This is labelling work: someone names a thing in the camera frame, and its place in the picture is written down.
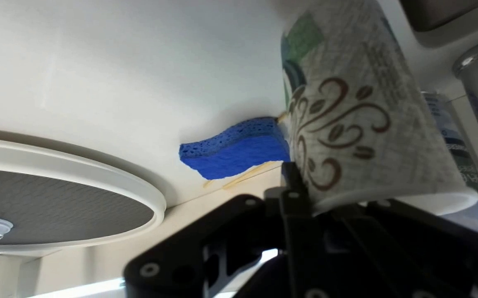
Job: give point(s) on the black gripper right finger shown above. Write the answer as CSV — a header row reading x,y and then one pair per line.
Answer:
x,y
414,254

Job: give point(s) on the blue sponge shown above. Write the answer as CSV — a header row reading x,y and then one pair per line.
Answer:
x,y
232,150

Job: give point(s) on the round black white-rimmed tray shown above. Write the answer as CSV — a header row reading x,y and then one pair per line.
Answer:
x,y
57,205

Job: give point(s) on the patterned paper cup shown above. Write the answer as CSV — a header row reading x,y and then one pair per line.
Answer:
x,y
371,110

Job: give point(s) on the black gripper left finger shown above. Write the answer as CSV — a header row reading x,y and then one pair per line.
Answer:
x,y
232,243

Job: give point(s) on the wooden stir stick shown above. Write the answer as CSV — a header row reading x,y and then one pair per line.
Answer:
x,y
244,177

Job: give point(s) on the stainless steel sink basin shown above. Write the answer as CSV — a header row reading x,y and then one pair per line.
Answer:
x,y
447,11

